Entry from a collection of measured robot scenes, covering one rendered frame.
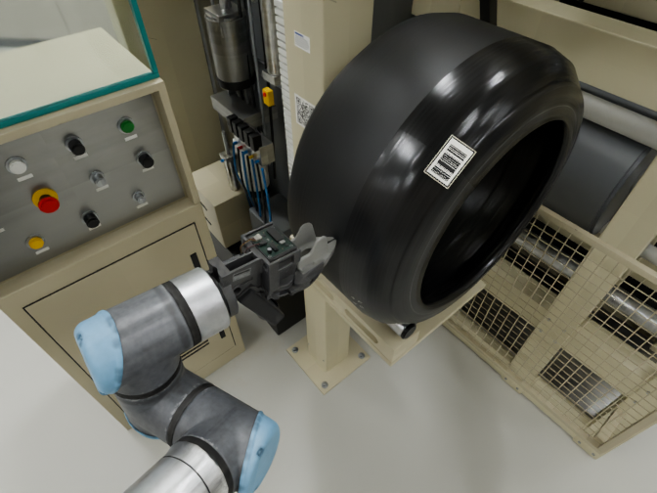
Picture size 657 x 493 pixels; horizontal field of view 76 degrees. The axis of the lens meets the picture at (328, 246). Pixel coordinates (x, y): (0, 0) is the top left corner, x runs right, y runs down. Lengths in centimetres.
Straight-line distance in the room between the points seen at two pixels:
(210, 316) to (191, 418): 13
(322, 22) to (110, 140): 58
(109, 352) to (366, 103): 47
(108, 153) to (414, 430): 145
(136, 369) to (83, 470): 147
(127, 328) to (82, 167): 69
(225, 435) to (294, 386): 135
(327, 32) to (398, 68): 23
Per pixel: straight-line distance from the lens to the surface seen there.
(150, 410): 62
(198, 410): 58
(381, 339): 100
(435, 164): 59
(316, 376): 189
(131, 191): 124
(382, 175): 61
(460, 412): 192
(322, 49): 88
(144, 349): 54
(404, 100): 64
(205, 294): 54
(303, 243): 66
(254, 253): 57
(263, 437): 55
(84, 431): 206
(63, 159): 115
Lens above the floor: 173
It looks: 48 degrees down
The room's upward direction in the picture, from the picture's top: straight up
